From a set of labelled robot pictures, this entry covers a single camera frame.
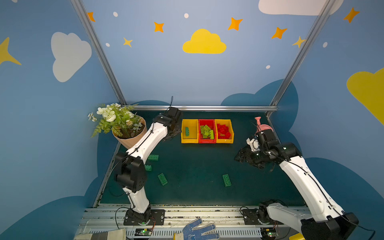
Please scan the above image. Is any dark green lego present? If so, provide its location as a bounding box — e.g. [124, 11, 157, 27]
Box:
[148, 155, 159, 161]
[223, 174, 232, 187]
[158, 173, 168, 186]

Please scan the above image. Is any dark green lego bottom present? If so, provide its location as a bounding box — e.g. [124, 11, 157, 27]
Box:
[223, 174, 232, 187]

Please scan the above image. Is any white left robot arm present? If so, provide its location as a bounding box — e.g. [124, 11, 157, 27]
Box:
[115, 107, 183, 222]

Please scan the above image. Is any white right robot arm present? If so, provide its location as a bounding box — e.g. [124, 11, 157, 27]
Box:
[235, 129, 359, 240]

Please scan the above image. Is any left yellow storage bin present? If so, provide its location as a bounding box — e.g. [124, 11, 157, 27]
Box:
[181, 119, 199, 144]

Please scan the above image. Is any yellow storage bin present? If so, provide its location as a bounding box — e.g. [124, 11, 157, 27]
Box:
[215, 119, 235, 144]
[181, 119, 199, 144]

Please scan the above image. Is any pink watering can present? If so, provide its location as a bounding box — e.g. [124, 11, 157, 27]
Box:
[255, 117, 274, 133]

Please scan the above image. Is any red middle storage bin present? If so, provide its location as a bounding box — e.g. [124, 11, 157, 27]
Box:
[198, 119, 217, 144]

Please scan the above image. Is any artificial white flower plant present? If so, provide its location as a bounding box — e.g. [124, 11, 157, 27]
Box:
[88, 103, 145, 139]

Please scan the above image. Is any right yellow storage bin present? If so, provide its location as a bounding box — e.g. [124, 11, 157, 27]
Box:
[215, 119, 235, 144]

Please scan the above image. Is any right green circuit board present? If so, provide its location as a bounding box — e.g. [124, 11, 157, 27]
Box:
[261, 228, 279, 240]

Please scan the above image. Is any green circuit board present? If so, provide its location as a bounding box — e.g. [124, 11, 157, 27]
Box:
[261, 228, 279, 240]
[135, 229, 153, 237]

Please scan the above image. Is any yellow plastic scoop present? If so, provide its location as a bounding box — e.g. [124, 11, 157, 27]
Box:
[289, 233, 305, 240]

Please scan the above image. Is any blue dotted work glove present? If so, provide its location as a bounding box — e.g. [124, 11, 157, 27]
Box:
[182, 219, 220, 240]

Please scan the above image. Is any left green circuit board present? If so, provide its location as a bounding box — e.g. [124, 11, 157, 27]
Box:
[135, 229, 153, 237]

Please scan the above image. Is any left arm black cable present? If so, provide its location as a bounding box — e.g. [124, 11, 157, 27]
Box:
[106, 95, 175, 230]

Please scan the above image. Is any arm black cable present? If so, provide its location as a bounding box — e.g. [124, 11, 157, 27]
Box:
[248, 119, 376, 240]
[106, 95, 175, 230]

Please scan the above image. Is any aluminium back frame rail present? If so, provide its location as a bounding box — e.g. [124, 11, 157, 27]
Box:
[135, 105, 278, 112]

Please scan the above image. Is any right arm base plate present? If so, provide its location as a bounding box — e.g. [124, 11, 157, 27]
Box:
[240, 209, 271, 225]

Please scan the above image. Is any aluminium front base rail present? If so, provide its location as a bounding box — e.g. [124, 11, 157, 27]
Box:
[76, 204, 309, 240]

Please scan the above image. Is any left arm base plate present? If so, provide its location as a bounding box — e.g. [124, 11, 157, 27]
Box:
[123, 209, 166, 226]

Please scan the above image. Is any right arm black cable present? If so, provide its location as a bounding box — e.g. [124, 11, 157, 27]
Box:
[248, 119, 376, 240]

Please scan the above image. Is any left aluminium frame post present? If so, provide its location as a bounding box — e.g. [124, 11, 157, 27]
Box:
[71, 0, 127, 105]

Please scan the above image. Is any aluminium frame post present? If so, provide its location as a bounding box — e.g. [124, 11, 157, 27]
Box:
[71, 0, 127, 105]
[266, 0, 336, 120]

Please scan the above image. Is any right aluminium frame post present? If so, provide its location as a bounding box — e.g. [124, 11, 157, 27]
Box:
[266, 0, 336, 120]

